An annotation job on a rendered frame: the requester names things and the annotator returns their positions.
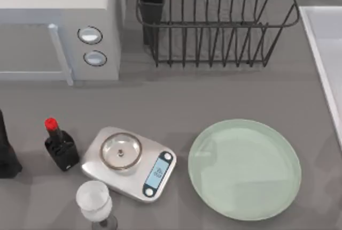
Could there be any white sink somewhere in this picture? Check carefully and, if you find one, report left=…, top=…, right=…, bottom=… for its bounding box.
left=298, top=6, right=342, bottom=145

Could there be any dark wire dish rack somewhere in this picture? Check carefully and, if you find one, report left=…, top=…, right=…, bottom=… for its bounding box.
left=135, top=0, right=300, bottom=68

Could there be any microwave door handle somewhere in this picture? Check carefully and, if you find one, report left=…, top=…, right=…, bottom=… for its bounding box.
left=48, top=24, right=74, bottom=86

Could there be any black bottle with red cap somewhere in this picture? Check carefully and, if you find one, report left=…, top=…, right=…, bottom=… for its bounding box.
left=44, top=118, right=80, bottom=172

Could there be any round microwave knob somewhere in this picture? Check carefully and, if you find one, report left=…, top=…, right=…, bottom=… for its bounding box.
left=77, top=26, right=104, bottom=45
left=83, top=50, right=108, bottom=67

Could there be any pale green plate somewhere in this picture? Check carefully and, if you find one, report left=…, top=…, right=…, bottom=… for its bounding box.
left=188, top=118, right=302, bottom=221

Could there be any clear wine glass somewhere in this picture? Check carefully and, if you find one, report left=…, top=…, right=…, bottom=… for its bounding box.
left=75, top=181, right=118, bottom=230

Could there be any silver kitchen scale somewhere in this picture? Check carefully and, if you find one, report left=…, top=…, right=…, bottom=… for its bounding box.
left=80, top=126, right=177, bottom=196

